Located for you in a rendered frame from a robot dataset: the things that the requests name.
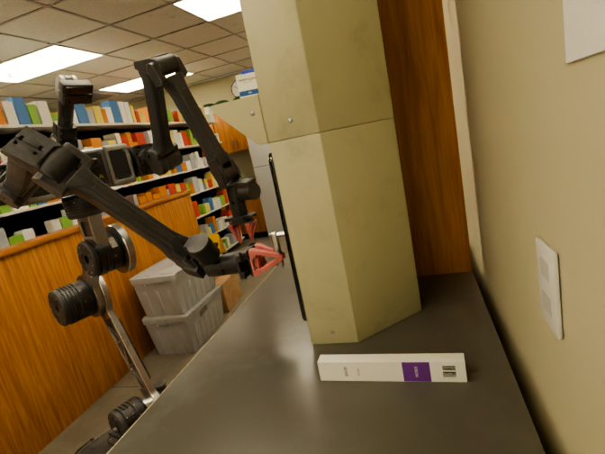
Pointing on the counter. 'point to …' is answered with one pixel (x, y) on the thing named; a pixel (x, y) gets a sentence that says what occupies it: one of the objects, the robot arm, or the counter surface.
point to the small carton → (247, 85)
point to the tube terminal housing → (336, 161)
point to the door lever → (277, 245)
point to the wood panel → (426, 133)
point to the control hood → (245, 117)
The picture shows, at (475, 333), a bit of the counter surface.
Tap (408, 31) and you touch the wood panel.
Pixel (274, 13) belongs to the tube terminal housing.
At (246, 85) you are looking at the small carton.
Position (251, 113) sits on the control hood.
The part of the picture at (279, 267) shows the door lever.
